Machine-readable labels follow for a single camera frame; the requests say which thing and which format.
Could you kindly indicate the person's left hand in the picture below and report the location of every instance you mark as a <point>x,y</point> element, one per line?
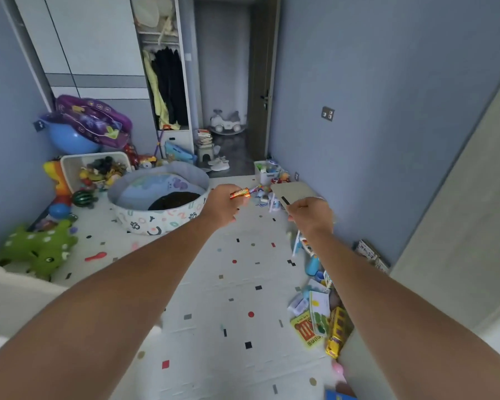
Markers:
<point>221,208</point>

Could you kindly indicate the person's right hand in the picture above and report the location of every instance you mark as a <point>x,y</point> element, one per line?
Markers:
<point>312,214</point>

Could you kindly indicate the person's right fingers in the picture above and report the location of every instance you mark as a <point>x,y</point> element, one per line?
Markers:
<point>296,210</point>

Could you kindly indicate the person's left fingers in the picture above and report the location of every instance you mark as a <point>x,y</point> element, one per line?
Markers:
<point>237,199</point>

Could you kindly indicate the grey device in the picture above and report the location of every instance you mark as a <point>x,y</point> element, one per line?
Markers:
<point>296,191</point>

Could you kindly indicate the person's right forearm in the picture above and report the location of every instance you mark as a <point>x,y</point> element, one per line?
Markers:
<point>383,312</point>

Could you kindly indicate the person's left forearm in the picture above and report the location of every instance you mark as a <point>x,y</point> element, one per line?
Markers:
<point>108,304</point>

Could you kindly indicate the white sneaker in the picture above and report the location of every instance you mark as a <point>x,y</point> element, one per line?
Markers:
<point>220,166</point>
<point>215,160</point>

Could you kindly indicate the small white toy box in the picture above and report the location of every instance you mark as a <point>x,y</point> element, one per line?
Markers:
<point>266,170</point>

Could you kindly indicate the white small stool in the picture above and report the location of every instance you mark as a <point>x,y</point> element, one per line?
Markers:
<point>205,153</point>

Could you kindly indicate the blue plastic toy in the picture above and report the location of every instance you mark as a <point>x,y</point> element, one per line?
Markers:
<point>312,265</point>

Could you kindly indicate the stack of books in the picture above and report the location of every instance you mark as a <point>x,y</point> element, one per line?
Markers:
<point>204,138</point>

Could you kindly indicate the light blue toy case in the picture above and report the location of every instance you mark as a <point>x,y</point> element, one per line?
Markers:
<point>178,153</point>

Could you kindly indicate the round patterned fabric playpen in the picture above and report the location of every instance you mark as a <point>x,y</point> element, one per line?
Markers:
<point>160,204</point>

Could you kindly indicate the white ride-on toy car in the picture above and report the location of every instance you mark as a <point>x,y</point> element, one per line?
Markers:
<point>227,121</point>

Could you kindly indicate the white patterned card box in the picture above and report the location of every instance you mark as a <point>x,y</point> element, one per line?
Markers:
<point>366,249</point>

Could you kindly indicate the patterned play mat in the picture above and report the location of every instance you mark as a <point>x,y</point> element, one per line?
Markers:
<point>216,295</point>

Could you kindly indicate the green picture book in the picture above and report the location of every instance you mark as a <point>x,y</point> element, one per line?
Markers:
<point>319,312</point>

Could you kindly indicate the dark wooden door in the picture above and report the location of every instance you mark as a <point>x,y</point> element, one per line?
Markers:
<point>263,79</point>

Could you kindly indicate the yellow toy bus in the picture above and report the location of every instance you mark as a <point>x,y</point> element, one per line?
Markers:
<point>337,331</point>

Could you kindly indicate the dark hanging clothes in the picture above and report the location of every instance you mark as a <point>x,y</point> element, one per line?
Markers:
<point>171,85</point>

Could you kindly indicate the yellow hanging garment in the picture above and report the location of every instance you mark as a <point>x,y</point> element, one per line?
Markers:
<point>156,93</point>

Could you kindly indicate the white toy storage bin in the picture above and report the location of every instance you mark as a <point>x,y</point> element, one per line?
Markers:
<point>93,166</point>

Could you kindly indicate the green striped ball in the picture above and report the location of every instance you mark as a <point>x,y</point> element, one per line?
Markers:
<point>84,198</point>

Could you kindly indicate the red plastic spoon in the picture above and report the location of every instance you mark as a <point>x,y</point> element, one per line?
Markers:
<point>95,257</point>

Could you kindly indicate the blue ball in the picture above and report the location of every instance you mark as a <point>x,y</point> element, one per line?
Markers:
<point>59,210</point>

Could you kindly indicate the orange giraffe toy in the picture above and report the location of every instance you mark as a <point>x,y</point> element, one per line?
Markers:
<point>58,179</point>

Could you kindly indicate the blue plastic tub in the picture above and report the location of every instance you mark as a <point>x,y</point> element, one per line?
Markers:
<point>66,135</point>

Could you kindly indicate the white wardrobe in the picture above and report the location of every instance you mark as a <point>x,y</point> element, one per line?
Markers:
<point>104,62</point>

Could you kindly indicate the green dinosaur plush toy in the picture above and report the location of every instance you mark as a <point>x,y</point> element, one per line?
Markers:
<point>39,249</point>

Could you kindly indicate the white furniture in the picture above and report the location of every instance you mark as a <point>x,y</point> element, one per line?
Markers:
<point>8,304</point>

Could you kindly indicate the grey wall socket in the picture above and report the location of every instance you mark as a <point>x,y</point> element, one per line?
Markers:
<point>327,114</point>

